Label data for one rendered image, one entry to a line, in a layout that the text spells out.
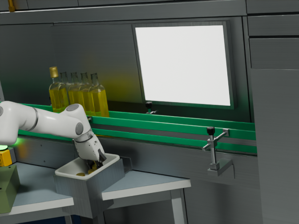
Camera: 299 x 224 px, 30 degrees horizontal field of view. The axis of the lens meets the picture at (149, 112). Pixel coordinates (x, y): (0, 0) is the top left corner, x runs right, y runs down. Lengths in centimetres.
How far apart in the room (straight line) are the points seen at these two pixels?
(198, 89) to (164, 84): 16
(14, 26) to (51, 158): 74
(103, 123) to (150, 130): 24
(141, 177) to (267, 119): 71
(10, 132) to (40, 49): 95
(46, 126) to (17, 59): 97
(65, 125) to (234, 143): 60
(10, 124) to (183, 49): 74
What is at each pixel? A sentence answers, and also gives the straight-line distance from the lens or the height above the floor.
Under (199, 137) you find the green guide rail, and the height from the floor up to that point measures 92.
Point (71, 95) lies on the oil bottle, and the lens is 242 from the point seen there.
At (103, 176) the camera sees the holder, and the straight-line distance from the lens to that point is 215.
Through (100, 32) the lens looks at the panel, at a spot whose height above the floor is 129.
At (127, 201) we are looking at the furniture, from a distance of 222.
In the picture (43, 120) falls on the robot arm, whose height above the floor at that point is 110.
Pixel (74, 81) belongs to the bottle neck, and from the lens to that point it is 240.
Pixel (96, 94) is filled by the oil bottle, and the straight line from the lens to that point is 231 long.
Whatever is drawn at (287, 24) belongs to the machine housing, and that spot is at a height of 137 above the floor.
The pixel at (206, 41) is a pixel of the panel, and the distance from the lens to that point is 212.
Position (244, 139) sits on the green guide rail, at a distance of 198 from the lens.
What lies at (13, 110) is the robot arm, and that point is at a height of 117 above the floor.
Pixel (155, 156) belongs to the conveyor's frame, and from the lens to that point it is 219.
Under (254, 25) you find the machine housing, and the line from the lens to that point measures 163.
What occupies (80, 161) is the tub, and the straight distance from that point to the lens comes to 227.
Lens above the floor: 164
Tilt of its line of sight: 17 degrees down
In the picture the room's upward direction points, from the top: 8 degrees counter-clockwise
